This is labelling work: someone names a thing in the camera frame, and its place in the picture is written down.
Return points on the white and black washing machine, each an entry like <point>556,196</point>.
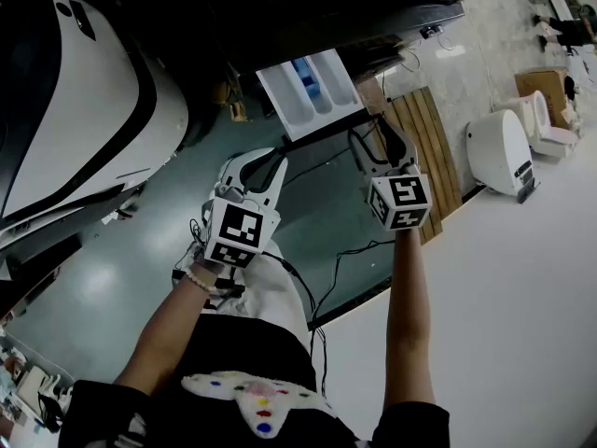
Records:
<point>93,110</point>

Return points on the white toilet seat lid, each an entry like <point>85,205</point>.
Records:
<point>501,152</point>

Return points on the white drawer tray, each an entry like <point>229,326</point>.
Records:
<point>317,96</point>

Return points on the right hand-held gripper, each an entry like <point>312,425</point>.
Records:
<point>401,199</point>

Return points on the white toilet open lid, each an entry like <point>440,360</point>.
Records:
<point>541,119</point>

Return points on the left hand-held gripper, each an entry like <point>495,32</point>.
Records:
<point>238,231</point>

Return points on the person's right forearm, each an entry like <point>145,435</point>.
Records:
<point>408,320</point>

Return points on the person's black shirt star patch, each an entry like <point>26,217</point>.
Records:
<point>242,348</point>

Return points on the brown cardboard box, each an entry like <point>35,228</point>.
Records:
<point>543,87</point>

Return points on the wooden slat platform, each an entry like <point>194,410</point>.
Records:
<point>424,157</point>

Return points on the small yellow object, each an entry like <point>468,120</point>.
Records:
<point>228,101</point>

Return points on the person's left forearm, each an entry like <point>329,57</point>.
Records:
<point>158,339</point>

